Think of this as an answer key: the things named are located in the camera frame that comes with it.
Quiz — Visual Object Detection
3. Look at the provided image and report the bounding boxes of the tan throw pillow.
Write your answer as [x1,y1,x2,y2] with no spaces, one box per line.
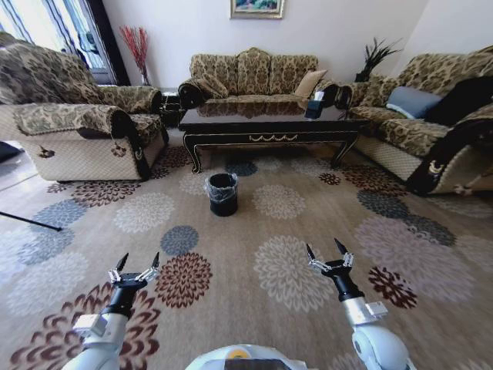
[293,69,328,98]

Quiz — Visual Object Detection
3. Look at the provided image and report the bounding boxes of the patterned sofa with dark trim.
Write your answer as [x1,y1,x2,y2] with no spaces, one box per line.
[338,45,493,198]

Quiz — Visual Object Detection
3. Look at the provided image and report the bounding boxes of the black blanket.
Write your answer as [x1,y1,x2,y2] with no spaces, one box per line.
[423,76,493,127]

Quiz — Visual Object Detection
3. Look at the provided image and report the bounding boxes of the patterned armchair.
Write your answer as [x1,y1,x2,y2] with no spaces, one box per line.
[0,32,171,183]

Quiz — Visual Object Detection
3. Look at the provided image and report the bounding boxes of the clear plastic bin liner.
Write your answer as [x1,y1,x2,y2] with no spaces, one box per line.
[203,173,240,204]

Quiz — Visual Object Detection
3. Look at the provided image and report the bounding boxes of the thin black rod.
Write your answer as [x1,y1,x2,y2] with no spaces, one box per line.
[0,210,63,233]

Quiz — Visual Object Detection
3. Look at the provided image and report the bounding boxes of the black glossy coffee table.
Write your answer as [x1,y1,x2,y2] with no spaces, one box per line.
[177,96,371,174]

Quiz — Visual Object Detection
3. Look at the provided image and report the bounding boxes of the dark window curtain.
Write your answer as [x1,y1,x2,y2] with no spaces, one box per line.
[85,0,132,86]

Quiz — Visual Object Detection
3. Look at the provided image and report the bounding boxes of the white robot front shell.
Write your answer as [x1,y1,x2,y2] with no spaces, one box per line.
[184,344,310,370]

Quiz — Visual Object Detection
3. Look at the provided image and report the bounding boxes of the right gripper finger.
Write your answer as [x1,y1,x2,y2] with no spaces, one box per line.
[306,242,329,273]
[334,237,355,269]

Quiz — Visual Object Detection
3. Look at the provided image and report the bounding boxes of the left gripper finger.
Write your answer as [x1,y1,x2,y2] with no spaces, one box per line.
[108,252,129,285]
[134,251,161,282]

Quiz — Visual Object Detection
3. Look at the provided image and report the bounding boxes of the floral patterned rug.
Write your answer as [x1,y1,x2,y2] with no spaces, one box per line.
[0,145,493,370]

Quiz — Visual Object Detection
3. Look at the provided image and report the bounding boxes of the green potted plant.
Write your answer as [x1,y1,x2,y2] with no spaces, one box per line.
[354,37,404,83]

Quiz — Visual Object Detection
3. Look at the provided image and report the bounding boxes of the gold framed painting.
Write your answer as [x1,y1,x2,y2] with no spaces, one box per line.
[230,0,287,21]

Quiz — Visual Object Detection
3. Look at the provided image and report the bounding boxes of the red branch decoration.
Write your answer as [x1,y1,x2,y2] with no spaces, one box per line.
[119,25,153,87]

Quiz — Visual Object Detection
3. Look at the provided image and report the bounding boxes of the patterned three-seat sofa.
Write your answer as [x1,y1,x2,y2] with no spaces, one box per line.
[178,46,350,113]

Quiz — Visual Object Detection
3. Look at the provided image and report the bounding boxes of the black side table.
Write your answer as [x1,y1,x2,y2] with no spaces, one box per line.
[159,86,183,130]

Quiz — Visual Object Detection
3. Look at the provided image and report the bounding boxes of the black round trash bin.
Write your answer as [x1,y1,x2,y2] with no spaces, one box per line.
[209,173,239,217]

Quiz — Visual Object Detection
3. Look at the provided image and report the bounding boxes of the black tissue box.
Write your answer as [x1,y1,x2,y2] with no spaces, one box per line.
[305,92,325,120]

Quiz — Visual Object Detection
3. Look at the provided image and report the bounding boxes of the grey throw pillow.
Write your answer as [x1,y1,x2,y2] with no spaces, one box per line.
[384,86,444,120]

